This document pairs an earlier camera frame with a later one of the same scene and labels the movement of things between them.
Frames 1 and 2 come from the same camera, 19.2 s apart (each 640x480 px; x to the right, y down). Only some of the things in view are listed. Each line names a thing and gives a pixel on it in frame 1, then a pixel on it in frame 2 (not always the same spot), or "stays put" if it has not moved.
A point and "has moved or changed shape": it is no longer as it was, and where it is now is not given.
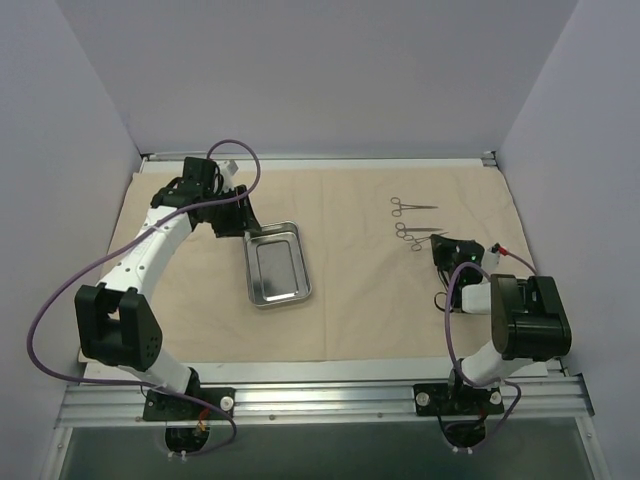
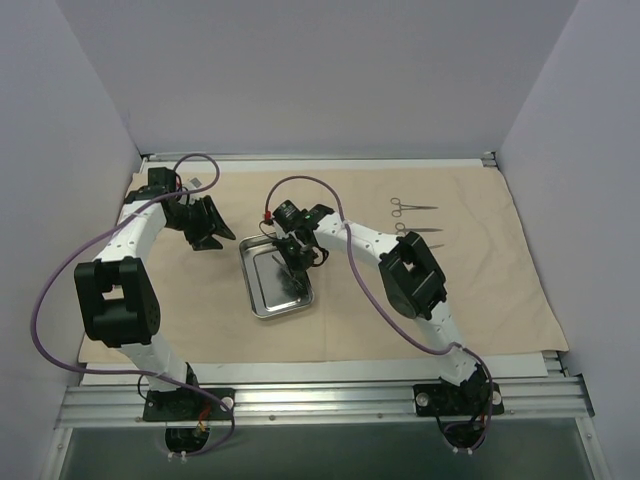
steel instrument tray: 277,264 has moved or changed shape
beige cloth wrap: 370,232 stays put
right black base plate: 451,399 stays put
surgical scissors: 402,229 stays put
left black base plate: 163,407 stays put
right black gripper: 445,250 -> 292,253
